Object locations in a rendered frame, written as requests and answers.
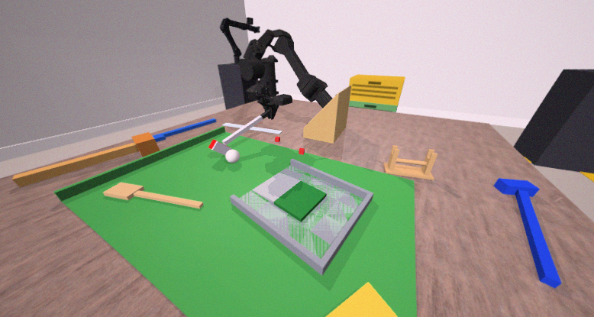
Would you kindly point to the green flat mat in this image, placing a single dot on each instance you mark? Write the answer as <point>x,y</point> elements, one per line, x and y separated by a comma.
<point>216,261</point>

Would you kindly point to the white golf ball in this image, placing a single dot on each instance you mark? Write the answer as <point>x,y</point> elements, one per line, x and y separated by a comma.
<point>232,156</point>

